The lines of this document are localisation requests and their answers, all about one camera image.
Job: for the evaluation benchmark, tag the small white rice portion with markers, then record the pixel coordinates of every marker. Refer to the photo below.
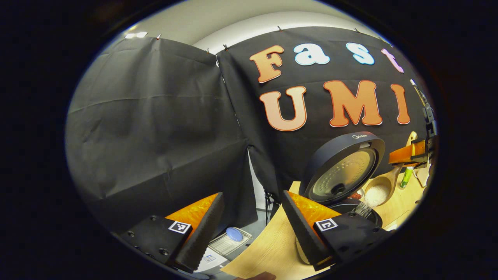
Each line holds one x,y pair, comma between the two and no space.
376,194

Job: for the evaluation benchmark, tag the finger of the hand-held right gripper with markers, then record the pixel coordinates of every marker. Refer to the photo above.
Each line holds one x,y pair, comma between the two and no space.
400,156
420,147

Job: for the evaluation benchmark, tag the black stand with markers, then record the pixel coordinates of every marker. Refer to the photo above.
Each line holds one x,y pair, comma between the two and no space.
269,206

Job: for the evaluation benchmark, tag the dark grey rice cooker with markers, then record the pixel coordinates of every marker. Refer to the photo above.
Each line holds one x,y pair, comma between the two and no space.
342,171

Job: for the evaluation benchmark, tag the wooden spoon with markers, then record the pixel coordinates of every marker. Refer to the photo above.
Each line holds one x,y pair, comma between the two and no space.
395,175

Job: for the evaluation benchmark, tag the blue oval object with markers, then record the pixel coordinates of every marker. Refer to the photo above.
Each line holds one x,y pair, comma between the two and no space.
234,234

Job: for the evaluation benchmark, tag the green drink bottle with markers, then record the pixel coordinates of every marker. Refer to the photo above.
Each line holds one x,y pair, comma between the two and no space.
406,177

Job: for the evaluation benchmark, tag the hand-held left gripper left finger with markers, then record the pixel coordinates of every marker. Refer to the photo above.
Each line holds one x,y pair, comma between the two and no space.
202,237

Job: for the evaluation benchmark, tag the white labelled box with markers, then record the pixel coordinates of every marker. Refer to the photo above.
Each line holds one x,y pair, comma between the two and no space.
208,262

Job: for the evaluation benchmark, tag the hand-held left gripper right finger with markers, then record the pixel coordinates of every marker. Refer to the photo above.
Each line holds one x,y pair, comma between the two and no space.
305,237

